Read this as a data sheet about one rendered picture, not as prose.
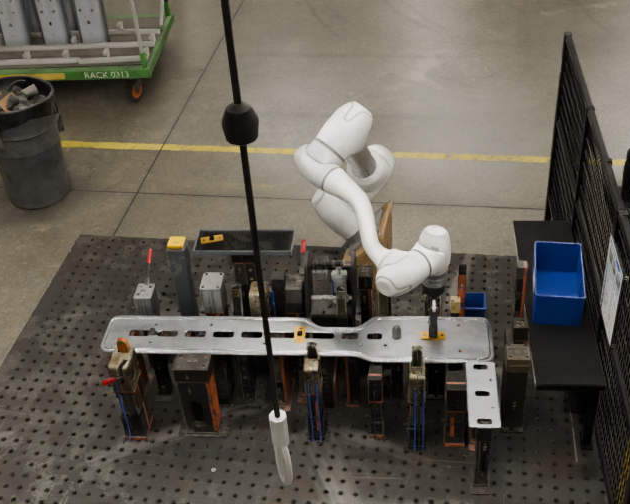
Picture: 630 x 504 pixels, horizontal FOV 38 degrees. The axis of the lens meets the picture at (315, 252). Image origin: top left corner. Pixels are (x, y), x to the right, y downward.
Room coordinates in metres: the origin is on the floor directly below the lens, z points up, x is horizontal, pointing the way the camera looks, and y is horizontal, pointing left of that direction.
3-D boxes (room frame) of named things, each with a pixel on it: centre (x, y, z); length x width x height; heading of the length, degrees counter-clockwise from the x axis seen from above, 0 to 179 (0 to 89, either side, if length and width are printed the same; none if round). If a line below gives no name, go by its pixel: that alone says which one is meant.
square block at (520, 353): (2.19, -0.64, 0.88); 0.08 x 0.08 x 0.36; 82
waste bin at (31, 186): (5.03, 1.73, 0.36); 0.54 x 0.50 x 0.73; 168
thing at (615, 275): (2.18, -0.92, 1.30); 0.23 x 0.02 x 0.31; 172
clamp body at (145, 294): (2.66, 0.64, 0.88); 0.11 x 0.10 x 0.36; 172
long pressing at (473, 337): (2.41, 0.10, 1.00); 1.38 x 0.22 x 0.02; 82
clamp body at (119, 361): (2.31, 0.68, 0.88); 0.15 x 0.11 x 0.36; 172
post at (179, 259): (2.81, 0.52, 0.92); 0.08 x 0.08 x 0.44; 82
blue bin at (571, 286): (2.47, -0.84, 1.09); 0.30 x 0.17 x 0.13; 167
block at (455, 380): (2.16, -0.43, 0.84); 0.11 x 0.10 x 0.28; 172
